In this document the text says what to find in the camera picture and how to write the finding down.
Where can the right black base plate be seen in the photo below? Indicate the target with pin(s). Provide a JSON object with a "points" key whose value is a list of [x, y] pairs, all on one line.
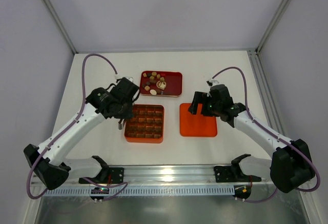
{"points": [[223, 174]]}

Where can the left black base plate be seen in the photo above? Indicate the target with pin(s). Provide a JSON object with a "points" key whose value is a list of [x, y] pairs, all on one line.
{"points": [[116, 174]]}

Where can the orange compartment box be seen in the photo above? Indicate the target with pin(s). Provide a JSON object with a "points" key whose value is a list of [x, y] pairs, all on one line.
{"points": [[147, 124]]}

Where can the orange box lid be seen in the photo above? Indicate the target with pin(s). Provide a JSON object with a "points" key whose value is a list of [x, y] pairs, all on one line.
{"points": [[196, 125]]}

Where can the dark red metal tray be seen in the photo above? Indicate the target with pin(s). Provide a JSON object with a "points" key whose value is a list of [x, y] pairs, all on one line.
{"points": [[173, 80]]}

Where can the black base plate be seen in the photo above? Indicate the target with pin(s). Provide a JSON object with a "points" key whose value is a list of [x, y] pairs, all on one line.
{"points": [[116, 174], [223, 174]]}

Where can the slotted cable duct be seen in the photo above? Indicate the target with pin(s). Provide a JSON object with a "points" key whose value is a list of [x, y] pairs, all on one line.
{"points": [[135, 190]]}

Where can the white oval chocolate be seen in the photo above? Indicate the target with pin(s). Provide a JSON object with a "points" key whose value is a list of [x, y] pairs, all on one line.
{"points": [[153, 92]]}

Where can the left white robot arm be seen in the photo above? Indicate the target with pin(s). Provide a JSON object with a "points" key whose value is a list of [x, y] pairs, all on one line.
{"points": [[48, 160]]}

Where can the aluminium frame post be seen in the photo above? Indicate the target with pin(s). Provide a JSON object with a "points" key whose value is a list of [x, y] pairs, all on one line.
{"points": [[282, 7], [60, 26]]}

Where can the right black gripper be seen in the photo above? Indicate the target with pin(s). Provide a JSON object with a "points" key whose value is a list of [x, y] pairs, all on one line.
{"points": [[203, 104]]}

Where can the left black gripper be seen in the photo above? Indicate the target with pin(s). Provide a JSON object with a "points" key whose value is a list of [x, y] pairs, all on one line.
{"points": [[122, 119]]}

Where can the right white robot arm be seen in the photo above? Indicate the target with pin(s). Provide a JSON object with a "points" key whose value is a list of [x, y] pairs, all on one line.
{"points": [[290, 161]]}

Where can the aluminium mounting rail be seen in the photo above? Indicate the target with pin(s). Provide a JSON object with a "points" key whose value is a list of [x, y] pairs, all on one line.
{"points": [[166, 174]]}

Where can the right aluminium frame post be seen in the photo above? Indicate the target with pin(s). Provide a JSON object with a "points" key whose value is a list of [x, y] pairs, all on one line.
{"points": [[282, 7]]}

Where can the left aluminium frame post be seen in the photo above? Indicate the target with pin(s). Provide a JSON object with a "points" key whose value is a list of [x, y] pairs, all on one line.
{"points": [[60, 26]]}

